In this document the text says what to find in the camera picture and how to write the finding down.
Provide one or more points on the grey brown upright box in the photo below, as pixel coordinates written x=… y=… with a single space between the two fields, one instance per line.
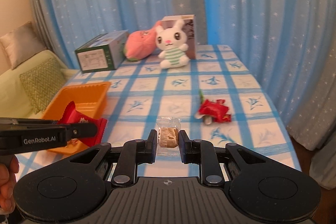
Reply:
x=189 y=28

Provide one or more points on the beige grey cushion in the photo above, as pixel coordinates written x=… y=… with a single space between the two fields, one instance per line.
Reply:
x=21 y=44

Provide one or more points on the pink peach plush toy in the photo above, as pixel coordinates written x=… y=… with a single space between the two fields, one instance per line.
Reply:
x=140 y=44

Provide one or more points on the red double-happiness candy pack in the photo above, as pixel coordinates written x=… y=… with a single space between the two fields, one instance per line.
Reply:
x=71 y=115

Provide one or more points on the white wrapped candy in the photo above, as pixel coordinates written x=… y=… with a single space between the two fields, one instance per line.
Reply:
x=207 y=119

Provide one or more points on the green white carton box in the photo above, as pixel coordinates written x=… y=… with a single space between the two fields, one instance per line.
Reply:
x=102 y=53

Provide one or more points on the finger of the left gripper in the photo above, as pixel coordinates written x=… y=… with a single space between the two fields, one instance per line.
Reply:
x=81 y=130

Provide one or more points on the orange plastic basket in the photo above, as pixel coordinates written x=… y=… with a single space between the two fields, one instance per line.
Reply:
x=90 y=100

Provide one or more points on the blue star curtain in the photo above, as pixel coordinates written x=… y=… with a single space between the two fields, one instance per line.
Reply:
x=287 y=45

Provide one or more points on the green zigzag cushion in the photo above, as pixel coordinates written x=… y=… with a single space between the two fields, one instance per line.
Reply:
x=42 y=83

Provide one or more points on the small red gold candy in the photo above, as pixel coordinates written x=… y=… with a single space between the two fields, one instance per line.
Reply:
x=221 y=112

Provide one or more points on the white bunny plush toy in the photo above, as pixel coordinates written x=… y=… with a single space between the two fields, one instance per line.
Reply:
x=172 y=43

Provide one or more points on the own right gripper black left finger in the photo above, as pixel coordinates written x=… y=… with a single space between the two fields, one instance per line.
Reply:
x=128 y=157

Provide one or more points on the clear brown candy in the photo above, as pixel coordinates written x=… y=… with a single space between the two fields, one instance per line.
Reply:
x=168 y=138

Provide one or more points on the person's left hand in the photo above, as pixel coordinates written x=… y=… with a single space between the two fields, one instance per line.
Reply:
x=8 y=181

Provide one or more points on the large red candy pack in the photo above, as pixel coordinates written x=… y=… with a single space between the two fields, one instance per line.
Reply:
x=207 y=108

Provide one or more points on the green candy wrapper tip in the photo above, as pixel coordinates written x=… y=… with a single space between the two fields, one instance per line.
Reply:
x=201 y=96

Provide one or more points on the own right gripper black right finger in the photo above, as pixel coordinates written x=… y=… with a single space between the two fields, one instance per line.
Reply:
x=206 y=156

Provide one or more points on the light green sofa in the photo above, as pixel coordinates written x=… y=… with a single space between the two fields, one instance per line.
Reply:
x=14 y=101

